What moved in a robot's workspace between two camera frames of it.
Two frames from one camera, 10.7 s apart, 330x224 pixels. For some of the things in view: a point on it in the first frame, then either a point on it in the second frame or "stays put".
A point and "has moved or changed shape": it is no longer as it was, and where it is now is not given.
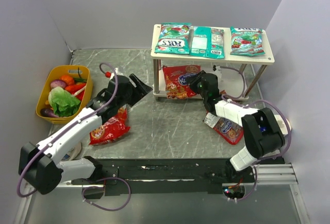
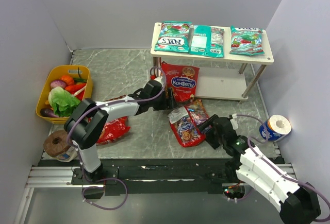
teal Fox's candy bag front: (174, 38) stays put
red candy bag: (176, 77) has moved or changed shape
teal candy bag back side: (207, 41) stays put
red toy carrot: (72, 88) stays put
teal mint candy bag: (246, 41) stays put
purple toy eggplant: (47, 112) stays put
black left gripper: (134, 87) → (167, 99)
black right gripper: (197, 83) → (209, 132)
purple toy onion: (58, 83) stays put
